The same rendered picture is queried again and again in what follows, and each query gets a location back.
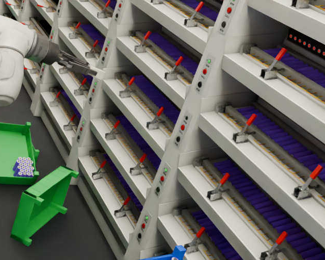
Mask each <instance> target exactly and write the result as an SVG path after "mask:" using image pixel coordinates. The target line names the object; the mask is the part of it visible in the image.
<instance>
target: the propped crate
mask: <svg viewBox="0 0 325 260"><path fill-rule="evenodd" d="M30 127H31V123H30V122H26V124H25V125H18V124H9V123H0V184H13V185H34V183H35V181H36V180H37V178H38V176H39V172H38V171H36V165H35V159H34V152H33V145H32V141H31V135H30ZM19 157H22V158H23V157H26V158H28V157H29V158H30V159H31V160H32V161H33V164H32V167H34V170H33V173H34V176H33V177H15V176H13V174H14V172H15V171H13V167H14V165H15V162H16V161H17V159H18V158H19Z"/></svg>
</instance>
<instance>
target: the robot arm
mask: <svg viewBox="0 0 325 260"><path fill-rule="evenodd" d="M24 58H26V59H29V60H31V61H34V62H36V63H37V62H42V63H44V64H47V65H52V64H53V63H55V62H57V63H58V64H59V65H60V66H65V68H66V69H67V70H72V71H75V72H78V73H81V74H84V75H85V76H86V75H91V76H93V77H95V78H98V79H100V80H103V78H104V76H105V74H106V72H105V71H102V70H100V69H98V68H95V67H93V66H91V65H88V64H89V63H88V62H86V63H85V62H84V61H82V60H80V59H78V58H76V57H74V56H72V55H70V54H68V53H65V52H64V51H62V50H60V49H59V45H58V44H56V43H54V42H52V41H49V40H48V38H47V37H45V36H43V35H41V34H39V33H37V32H35V31H32V30H30V29H29V28H28V27H26V26H25V25H23V24H22V23H20V22H18V21H16V20H13V19H10V18H8V17H4V16H2V15H0V107H3V106H8V105H10V104H11V103H12V102H14V101H15V100H16V99H17V97H18V95H19V93H20V90H21V86H22V81H23V75H24Z"/></svg>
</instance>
